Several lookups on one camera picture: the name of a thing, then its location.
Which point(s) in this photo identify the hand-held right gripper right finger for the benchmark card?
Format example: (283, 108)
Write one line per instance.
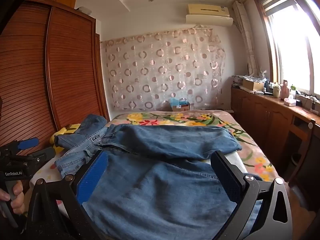
(228, 177)

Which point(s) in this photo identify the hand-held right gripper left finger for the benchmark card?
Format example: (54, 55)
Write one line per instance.
(92, 177)

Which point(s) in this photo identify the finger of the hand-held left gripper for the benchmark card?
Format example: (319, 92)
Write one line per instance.
(28, 143)
(42, 155)

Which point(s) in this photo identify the blue denim pants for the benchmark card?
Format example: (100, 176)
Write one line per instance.
(162, 192)

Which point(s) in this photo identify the person's left hand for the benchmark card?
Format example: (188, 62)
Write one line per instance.
(17, 195)

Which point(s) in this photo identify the pale floral sheet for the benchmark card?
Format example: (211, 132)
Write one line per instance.
(236, 161)

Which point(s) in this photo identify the yellow plush toy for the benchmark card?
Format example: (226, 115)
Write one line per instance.
(61, 132)

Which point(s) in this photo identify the light blue jeans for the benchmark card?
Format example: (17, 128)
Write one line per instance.
(82, 142)

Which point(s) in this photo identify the low wooden cabinet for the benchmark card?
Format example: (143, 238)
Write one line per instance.
(262, 115)

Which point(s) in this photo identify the floral blanket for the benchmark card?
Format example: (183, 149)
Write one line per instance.
(175, 117)

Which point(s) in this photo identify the wooden slatted wardrobe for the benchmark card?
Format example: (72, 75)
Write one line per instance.
(70, 67)

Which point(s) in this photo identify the cardboard box with blue cloth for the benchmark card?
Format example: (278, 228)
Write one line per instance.
(180, 105)

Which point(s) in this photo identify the plain cardboard box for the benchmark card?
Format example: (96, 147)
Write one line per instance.
(253, 85)

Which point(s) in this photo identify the wooden chair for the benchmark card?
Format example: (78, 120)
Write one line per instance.
(310, 127)

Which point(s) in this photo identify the white tissue box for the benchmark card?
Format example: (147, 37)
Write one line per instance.
(290, 102)

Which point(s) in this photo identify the white cup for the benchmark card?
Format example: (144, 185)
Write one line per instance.
(276, 91)

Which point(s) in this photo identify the pink bottle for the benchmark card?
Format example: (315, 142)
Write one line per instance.
(285, 91)

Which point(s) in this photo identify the green capped bottle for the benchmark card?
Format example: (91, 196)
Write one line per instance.
(293, 90)

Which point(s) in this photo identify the circle patterned lace curtain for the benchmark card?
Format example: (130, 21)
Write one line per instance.
(162, 72)

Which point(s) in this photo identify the window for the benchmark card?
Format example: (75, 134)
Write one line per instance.
(295, 55)

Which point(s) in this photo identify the cream air conditioner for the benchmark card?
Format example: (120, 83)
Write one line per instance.
(208, 13)

